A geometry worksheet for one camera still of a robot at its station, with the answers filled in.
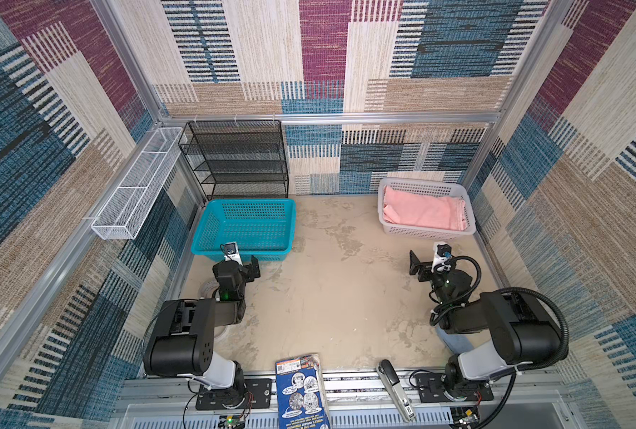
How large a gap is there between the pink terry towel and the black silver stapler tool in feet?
1.71

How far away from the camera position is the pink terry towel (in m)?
1.04

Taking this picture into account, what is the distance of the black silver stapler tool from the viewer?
0.70 metres
